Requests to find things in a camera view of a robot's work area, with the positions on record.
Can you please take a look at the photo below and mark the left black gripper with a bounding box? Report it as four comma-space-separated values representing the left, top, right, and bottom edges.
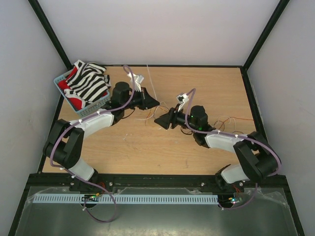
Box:
123, 87, 159, 110

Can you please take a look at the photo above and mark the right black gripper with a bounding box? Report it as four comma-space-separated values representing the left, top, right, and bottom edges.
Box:
154, 103, 197, 132

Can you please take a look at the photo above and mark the white wire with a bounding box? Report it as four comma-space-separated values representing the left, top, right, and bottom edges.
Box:
135, 103, 242, 131

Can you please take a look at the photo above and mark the white zip tie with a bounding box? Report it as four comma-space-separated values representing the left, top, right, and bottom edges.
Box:
146, 64, 158, 100

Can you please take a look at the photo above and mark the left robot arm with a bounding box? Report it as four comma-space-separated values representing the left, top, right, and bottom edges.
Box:
43, 82, 160, 191

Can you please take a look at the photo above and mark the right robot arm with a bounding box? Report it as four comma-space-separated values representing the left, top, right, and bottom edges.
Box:
154, 105, 281, 191

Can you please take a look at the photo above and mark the zebra striped cloth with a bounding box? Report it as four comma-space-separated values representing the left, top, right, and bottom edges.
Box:
68, 60, 111, 103

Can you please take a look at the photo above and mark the blue plastic basket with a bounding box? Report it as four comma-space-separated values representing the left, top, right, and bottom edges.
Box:
53, 71, 110, 118

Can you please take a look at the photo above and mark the red cloth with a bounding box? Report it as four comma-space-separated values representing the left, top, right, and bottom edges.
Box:
57, 67, 86, 111

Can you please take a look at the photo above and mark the right green circuit board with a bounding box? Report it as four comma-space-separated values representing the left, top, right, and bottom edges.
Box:
228, 197, 243, 205

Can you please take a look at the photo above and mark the green circuit board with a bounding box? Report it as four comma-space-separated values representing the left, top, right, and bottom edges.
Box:
228, 197, 243, 205
81, 194, 102, 202

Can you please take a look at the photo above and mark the left green circuit board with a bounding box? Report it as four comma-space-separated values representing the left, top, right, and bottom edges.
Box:
81, 194, 102, 202

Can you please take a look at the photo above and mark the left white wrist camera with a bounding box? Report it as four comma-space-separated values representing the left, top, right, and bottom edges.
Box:
127, 73, 144, 92

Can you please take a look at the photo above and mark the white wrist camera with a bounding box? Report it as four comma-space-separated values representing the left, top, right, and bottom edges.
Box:
176, 93, 189, 111
127, 73, 144, 92

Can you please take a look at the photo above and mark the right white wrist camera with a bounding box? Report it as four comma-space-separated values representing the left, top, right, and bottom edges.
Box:
176, 93, 189, 111

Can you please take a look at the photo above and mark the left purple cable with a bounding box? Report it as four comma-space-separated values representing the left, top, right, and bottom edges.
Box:
50, 64, 137, 223

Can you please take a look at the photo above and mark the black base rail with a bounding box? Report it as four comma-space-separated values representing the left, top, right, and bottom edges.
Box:
68, 175, 245, 193

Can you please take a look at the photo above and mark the black aluminium frame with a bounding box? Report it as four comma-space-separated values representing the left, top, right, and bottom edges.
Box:
4, 0, 306, 236

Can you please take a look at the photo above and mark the light blue slotted cable duct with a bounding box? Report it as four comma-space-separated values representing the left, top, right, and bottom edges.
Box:
32, 194, 218, 205

